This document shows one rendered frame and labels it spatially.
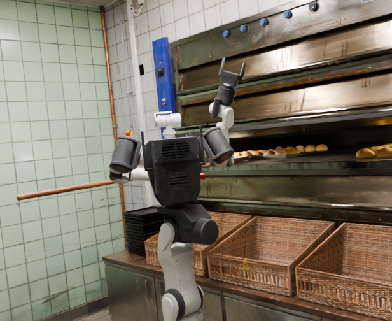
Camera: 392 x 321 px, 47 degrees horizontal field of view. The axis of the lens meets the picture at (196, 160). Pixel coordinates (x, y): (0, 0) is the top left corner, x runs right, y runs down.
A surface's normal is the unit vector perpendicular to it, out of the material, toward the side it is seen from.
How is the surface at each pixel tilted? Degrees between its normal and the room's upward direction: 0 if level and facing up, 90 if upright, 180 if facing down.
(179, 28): 90
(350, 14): 88
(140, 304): 90
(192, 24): 90
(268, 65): 70
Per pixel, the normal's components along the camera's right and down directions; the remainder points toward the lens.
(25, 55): 0.69, -0.03
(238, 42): -0.72, 0.11
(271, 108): -0.71, -0.24
